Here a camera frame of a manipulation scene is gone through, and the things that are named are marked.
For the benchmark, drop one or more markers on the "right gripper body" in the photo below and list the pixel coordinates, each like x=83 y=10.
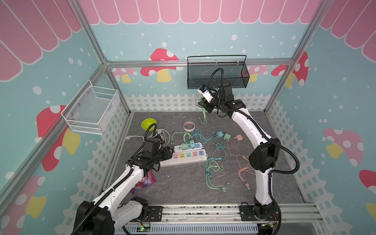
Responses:
x=215 y=103

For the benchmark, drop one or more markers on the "large white power strip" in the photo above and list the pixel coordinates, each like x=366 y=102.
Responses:
x=183 y=158

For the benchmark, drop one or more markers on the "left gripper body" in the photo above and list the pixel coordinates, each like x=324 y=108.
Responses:
x=161 y=155

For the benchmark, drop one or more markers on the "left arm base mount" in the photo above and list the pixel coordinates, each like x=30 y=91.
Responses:
x=151 y=214

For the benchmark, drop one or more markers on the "small white power strip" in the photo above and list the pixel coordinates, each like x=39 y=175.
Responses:
x=198 y=146

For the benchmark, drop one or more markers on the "black mesh wall basket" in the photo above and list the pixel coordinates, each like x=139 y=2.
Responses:
x=214 y=70

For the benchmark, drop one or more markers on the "green charger plug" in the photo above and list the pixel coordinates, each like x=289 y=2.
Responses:
x=201 y=103
x=184 y=146

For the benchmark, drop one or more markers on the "purple candy bag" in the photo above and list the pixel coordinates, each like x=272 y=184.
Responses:
x=149 y=179

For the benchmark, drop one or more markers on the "white mesh wall basket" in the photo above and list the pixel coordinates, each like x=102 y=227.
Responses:
x=91 y=109

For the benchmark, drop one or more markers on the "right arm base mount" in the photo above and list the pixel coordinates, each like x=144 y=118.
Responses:
x=259 y=212

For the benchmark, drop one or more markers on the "pink charger plug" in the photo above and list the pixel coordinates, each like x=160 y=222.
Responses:
x=239 y=138

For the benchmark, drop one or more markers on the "green plastic bowl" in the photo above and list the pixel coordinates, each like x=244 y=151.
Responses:
x=146 y=123

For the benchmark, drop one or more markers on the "roll of tape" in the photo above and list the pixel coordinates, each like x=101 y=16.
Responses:
x=189 y=126

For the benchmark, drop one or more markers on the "teal charger plug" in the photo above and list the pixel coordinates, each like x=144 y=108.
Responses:
x=220 y=134
x=191 y=144

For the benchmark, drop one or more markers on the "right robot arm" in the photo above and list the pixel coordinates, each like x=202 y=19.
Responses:
x=266 y=149

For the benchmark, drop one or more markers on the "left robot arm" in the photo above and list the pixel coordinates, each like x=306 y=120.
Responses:
x=106 y=213

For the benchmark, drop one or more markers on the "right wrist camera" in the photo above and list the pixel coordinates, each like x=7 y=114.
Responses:
x=205 y=93

